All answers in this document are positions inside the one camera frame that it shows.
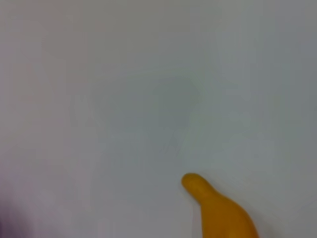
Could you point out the yellow banana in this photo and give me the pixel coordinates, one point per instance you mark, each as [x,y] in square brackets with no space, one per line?
[223,215]

